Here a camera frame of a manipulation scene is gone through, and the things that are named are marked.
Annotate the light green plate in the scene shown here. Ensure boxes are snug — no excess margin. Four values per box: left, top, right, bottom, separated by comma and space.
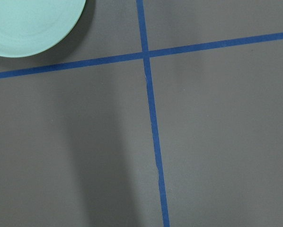
0, 0, 86, 58

